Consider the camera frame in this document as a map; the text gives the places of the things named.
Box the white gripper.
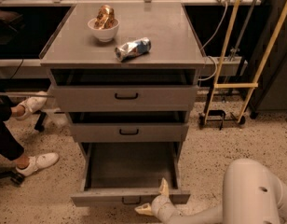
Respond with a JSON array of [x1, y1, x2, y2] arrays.
[[134, 178, 181, 222]]

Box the grey drawer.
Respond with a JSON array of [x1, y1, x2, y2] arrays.
[[51, 85, 197, 112], [70, 123, 188, 143], [72, 142, 190, 207]]

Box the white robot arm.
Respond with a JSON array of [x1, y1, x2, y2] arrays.
[[135, 159, 287, 224]]

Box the grey drawer cabinet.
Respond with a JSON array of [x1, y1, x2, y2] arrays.
[[39, 2, 207, 166]]

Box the lower white sneaker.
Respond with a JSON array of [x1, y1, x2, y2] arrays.
[[16, 152, 59, 176]]

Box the white sneaker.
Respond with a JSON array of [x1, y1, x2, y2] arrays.
[[16, 152, 59, 176], [16, 91, 47, 120]]

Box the crushed silver blue can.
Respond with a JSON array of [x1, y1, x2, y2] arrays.
[[115, 37, 151, 62]]

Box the upper white sneaker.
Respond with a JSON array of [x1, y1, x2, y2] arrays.
[[16, 91, 47, 120]]

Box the person's black trouser legs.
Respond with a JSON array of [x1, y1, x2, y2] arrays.
[[0, 104, 24, 161]]

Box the white ceramic bowl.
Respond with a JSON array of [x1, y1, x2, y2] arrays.
[[88, 19, 119, 42]]

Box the crumpled brown chip bag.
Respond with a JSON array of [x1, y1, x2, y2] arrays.
[[94, 5, 115, 29]]

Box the yellow hand cart frame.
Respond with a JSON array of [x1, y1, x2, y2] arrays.
[[198, 0, 287, 130]]

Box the white power cable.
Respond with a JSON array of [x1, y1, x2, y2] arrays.
[[198, 0, 230, 82]]

